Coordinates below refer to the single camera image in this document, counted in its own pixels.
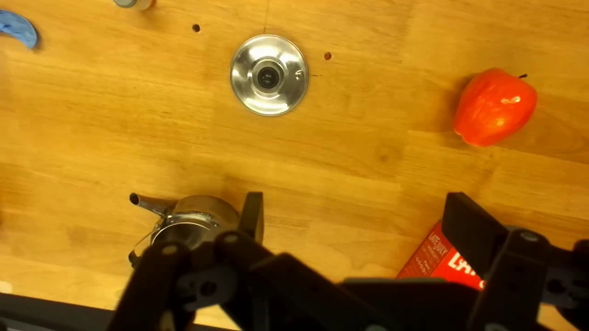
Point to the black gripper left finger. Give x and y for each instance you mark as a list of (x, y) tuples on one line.
[(255, 289)]

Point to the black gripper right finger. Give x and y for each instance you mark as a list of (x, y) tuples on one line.
[(520, 271)]

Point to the silver kettle lid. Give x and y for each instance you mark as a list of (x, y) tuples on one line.
[(268, 74)]

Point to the silver metal kettle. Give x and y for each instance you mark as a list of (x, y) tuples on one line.
[(193, 220)]

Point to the orange cracker box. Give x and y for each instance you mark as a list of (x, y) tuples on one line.
[(436, 258)]

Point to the red plastic apple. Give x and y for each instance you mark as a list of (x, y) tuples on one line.
[(491, 107)]

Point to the blue rubber glove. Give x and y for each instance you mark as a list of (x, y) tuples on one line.
[(18, 28)]

